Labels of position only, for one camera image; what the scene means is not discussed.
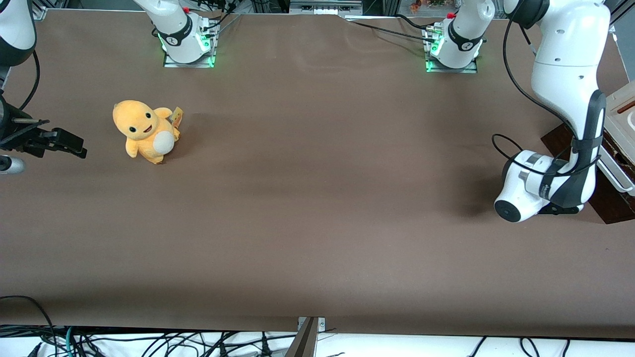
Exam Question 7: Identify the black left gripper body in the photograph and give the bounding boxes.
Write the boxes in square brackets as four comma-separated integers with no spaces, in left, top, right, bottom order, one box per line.
[538,202,584,216]

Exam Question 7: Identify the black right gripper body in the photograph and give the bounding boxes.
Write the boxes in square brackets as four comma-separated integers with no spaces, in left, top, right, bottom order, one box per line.
[0,94,41,155]

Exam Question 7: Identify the white drawer handle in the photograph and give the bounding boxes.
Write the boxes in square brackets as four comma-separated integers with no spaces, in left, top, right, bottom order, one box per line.
[597,159,635,194]

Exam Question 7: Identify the dark wooden drawer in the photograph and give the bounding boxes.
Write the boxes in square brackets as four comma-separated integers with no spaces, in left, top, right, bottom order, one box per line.
[593,126,635,199]

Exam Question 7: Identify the dark wooden drawer cabinet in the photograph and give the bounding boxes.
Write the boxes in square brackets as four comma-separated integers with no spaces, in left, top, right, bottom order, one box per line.
[540,79,635,225]

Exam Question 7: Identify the cream drawer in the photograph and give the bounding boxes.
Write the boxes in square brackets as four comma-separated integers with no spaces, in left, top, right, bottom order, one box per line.
[602,81,635,167]

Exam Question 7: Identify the silver metal cylinder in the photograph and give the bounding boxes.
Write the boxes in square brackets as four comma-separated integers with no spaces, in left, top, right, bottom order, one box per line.
[0,156,25,175]

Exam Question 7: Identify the yellow plush toy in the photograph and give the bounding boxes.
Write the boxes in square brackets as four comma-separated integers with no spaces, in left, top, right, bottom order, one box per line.
[112,99,184,165]

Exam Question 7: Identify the brown table cover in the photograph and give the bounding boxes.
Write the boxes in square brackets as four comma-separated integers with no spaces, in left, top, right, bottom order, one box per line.
[0,10,635,340]

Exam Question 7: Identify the grey device box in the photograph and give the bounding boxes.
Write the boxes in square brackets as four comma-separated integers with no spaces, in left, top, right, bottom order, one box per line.
[290,0,364,15]

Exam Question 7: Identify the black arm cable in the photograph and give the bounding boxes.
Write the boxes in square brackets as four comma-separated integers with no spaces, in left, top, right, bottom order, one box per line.
[491,10,603,179]
[19,49,41,111]

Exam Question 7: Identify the grey metal bracket post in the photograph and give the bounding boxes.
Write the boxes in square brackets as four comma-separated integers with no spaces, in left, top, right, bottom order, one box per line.
[285,316,326,357]

